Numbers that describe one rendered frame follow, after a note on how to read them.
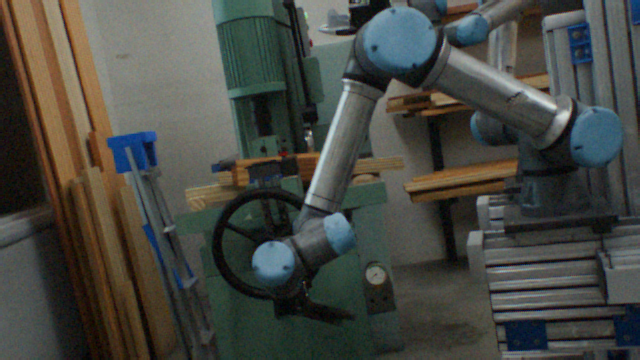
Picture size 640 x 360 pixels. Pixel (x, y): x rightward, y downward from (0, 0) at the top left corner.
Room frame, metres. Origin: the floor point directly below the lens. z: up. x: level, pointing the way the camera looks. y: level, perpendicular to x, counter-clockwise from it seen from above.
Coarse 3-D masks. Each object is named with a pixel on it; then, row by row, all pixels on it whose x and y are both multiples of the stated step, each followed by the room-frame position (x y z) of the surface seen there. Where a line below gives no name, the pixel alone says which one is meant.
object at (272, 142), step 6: (258, 138) 1.87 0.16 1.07; (264, 138) 1.86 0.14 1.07; (270, 138) 1.85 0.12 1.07; (276, 138) 1.88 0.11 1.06; (258, 144) 1.85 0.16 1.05; (264, 144) 1.85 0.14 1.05; (270, 144) 1.85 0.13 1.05; (276, 144) 1.85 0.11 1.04; (258, 150) 1.85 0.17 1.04; (270, 150) 1.85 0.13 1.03; (276, 150) 1.85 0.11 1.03; (258, 156) 1.85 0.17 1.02; (264, 156) 1.85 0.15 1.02; (270, 156) 1.85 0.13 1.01; (276, 156) 1.85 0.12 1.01
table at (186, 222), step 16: (304, 192) 1.77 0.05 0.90; (352, 192) 1.73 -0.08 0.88; (368, 192) 1.72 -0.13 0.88; (384, 192) 1.72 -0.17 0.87; (208, 208) 1.77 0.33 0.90; (240, 208) 1.74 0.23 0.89; (176, 224) 1.75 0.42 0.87; (192, 224) 1.74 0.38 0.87; (208, 224) 1.74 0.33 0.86; (240, 224) 1.74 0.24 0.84; (256, 224) 1.64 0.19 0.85
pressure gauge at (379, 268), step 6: (372, 264) 1.66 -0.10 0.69; (378, 264) 1.66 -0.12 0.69; (366, 270) 1.66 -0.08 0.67; (372, 270) 1.66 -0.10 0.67; (378, 270) 1.66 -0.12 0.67; (384, 270) 1.66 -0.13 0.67; (366, 276) 1.66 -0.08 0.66; (378, 276) 1.66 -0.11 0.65; (384, 276) 1.66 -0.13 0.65; (372, 282) 1.66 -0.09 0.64; (378, 282) 1.66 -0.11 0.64; (378, 288) 1.68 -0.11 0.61
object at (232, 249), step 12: (348, 216) 1.83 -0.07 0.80; (240, 240) 1.74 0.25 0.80; (204, 252) 1.74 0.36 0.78; (228, 252) 1.74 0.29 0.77; (240, 252) 1.74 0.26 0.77; (252, 252) 1.74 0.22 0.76; (348, 252) 1.73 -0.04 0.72; (204, 264) 1.74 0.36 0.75; (228, 264) 1.74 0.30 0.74; (240, 264) 1.74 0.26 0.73; (252, 264) 1.74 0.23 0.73
